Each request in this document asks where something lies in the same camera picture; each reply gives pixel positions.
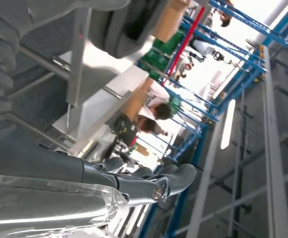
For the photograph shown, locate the red barrier belt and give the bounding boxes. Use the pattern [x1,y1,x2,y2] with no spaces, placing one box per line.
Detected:
[159,6,206,88]

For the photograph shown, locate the blue metal shelf rack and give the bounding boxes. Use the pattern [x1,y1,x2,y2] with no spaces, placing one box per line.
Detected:
[135,0,288,238]

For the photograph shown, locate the green plastic crate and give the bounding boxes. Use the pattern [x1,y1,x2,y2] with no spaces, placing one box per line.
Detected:
[140,29,185,82]

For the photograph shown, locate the black carrying case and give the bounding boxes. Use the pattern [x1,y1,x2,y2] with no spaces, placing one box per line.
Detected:
[113,114,139,149]

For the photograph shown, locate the brown cardboard box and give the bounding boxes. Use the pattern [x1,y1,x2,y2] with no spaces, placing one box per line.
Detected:
[151,0,191,43]
[121,78,155,121]

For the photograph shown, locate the steel workbench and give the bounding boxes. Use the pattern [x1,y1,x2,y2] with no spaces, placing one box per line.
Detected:
[5,0,169,155]

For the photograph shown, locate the white ceiling light bar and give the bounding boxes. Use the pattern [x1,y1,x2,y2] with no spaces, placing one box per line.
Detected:
[220,99,237,150]

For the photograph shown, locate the person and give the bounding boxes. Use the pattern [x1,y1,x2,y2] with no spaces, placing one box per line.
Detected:
[137,80,182,121]
[134,116,169,137]
[217,0,234,29]

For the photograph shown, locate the white panel board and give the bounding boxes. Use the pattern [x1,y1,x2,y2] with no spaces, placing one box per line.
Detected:
[51,65,150,142]

